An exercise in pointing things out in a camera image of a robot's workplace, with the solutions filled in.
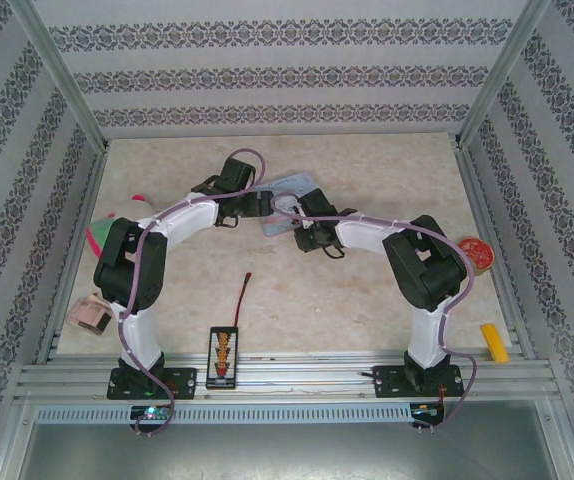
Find blue blister card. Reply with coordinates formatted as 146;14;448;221
259;171;328;237

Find white and pink plush toy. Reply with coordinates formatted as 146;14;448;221
85;193;161;259

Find black power distribution board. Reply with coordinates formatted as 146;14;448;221
205;325;239;390

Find round red tin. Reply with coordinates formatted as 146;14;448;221
456;238;496;275

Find pink carton box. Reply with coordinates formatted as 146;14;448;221
65;293;113;335

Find yellow block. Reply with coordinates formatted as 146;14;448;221
480;323;511;362

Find grey metal shelf panel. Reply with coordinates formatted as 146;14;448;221
16;422;558;480

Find red and black wire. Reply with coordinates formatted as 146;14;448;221
231;272;253;329

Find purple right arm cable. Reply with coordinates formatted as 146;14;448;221
270;193;479;434

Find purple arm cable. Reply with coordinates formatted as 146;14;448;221
116;148;268;439
270;193;479;434

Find aluminium frame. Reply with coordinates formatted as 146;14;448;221
0;0;574;480

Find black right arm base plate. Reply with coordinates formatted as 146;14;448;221
374;364;464;400

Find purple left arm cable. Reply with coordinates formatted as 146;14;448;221
116;148;268;439

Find slotted grey cable duct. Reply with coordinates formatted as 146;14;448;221
34;404;413;425

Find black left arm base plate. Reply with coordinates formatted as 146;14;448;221
108;367;198;401

